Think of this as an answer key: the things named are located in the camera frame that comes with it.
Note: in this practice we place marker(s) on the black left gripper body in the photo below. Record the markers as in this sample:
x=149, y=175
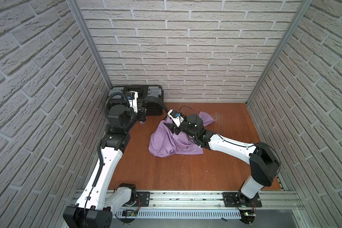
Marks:
x=142, y=116

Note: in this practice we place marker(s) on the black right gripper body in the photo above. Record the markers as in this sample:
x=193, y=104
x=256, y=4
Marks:
x=183, y=128

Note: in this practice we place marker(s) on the purple trousers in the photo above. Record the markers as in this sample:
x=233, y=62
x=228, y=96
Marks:
x=164, y=143

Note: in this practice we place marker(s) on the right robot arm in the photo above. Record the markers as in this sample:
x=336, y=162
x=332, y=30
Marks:
x=264, y=165

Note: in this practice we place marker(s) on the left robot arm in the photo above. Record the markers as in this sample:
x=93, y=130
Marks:
x=108, y=159

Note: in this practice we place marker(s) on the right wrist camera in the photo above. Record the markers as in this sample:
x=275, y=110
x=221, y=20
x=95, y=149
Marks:
x=176, y=117

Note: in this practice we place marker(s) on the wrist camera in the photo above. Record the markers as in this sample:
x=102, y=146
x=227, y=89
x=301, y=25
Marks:
x=176, y=117
x=132, y=97

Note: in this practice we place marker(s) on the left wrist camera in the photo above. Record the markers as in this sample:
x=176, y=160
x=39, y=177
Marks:
x=132, y=97

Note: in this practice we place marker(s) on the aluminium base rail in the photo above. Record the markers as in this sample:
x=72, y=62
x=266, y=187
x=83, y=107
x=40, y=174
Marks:
x=168, y=204

